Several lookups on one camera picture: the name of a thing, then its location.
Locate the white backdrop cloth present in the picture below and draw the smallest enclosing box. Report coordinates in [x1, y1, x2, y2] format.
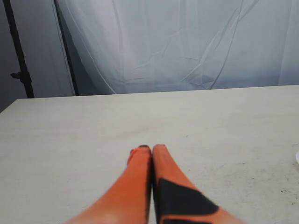
[56, 0, 299, 95]

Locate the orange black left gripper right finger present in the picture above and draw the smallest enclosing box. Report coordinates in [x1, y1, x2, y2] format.
[152, 144, 244, 224]

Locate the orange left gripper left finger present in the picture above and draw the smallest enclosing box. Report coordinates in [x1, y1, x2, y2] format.
[67, 145, 151, 224]

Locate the white plastic tray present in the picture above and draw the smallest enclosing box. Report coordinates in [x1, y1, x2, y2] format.
[295, 151, 299, 164]

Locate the black stand pole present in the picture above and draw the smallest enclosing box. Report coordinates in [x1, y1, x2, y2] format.
[2, 0, 35, 98]

